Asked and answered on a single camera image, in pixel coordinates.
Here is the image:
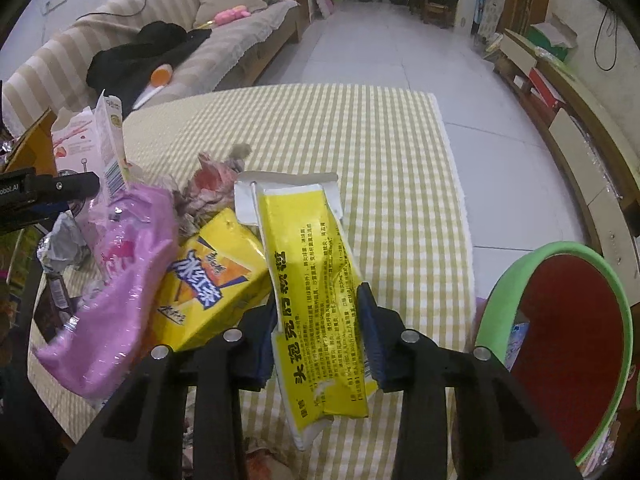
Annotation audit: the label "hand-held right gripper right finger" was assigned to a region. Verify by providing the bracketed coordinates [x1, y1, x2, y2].
[356, 282, 583, 480]

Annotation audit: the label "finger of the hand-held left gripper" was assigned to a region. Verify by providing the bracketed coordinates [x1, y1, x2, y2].
[29, 171, 101, 227]

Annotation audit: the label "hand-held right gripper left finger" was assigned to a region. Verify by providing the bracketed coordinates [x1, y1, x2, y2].
[57, 301, 277, 480]

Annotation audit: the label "pink and white snack box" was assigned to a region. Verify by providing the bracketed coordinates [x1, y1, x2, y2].
[51, 89, 132, 196]

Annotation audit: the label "silver foil wrapper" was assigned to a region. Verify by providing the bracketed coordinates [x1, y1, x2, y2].
[37, 210, 88, 273]

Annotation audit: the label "yellow tea carton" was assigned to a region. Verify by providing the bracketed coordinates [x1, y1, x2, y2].
[152, 207, 271, 353]

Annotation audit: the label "yellow paper box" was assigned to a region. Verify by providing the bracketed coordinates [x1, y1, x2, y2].
[234, 170, 378, 453]

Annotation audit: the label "green-rimmed red bin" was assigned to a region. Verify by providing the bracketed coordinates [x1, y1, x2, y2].
[472, 241, 633, 466]

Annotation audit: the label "orange cardboard box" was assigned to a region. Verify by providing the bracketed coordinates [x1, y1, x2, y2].
[0, 107, 58, 181]

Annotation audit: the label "dark snack wrapper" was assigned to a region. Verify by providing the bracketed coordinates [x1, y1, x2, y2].
[34, 272, 81, 343]

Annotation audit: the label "pink plastic bag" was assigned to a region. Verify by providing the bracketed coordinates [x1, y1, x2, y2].
[32, 182, 181, 401]

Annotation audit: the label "striped beige sofa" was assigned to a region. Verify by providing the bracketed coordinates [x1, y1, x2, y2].
[0, 0, 303, 136]

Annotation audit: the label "crumpled printed wrapper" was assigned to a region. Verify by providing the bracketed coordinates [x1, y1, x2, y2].
[170, 142, 253, 236]

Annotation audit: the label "blue and white packet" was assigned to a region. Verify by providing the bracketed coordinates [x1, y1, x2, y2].
[505, 322, 531, 367]

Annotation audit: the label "orange and white brush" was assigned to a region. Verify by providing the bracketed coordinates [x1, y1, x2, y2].
[131, 63, 175, 111]

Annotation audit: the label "black jacket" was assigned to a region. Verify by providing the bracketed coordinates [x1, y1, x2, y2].
[86, 21, 213, 111]

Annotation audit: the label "pink toy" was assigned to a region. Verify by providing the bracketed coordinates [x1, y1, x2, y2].
[214, 5, 252, 26]

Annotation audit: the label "red flat box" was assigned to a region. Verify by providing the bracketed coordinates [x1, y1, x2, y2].
[527, 67, 566, 111]

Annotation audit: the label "long beige tv cabinet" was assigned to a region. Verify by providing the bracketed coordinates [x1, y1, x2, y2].
[492, 27, 640, 306]

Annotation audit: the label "green and white open box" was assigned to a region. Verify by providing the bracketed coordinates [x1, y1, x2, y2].
[527, 12, 578, 63]

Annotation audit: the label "black wall cable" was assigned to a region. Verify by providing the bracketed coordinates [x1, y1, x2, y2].
[594, 10, 621, 72]

